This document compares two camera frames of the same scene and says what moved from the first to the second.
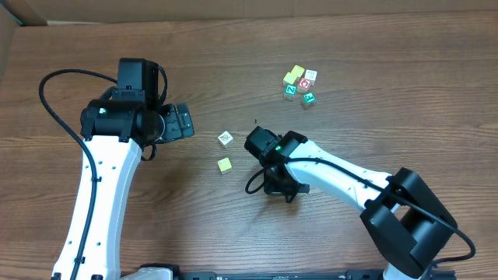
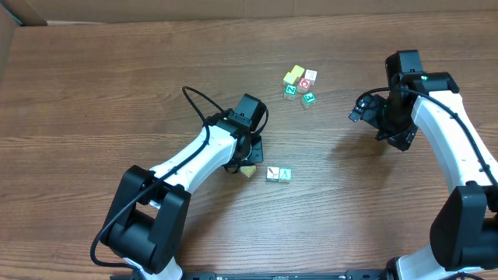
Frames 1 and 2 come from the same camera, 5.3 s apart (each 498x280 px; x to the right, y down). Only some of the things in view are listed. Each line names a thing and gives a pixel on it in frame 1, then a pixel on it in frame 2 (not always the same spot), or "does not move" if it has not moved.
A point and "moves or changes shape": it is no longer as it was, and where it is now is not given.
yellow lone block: [225, 165] moves or changes shape
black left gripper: [180, 121] to [253, 154]
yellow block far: [297, 71] does not move
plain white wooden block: [310, 75] does not move
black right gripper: [283, 187] to [398, 138]
